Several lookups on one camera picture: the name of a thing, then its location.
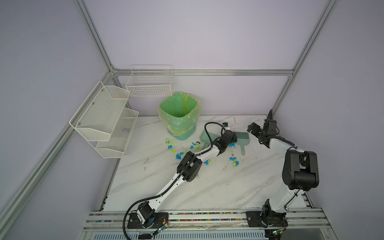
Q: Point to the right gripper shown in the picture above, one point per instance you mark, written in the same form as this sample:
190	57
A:
257	127

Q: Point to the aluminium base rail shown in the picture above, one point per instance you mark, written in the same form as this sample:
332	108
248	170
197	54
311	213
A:
302	224

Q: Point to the white mesh two-tier shelf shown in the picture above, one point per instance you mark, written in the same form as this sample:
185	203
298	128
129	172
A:
105	121

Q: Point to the green hand brush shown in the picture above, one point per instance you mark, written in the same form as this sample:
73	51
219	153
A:
243	139

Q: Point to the paper scrap cluster right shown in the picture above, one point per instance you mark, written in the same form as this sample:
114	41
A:
235	161

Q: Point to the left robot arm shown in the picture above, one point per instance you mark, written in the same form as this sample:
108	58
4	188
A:
187	171

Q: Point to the green plastic trash bin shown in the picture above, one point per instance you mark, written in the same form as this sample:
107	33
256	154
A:
181	126

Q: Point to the green plastic dustpan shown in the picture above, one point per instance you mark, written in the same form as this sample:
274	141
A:
205	139

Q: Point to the white wire basket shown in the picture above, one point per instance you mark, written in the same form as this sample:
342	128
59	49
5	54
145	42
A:
151	81

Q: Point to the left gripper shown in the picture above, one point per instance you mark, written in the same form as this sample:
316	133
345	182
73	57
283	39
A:
234	138

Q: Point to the paper scrap cluster upper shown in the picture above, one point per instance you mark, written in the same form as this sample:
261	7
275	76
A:
195	145

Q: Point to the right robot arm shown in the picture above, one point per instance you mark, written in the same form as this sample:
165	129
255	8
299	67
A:
300	174

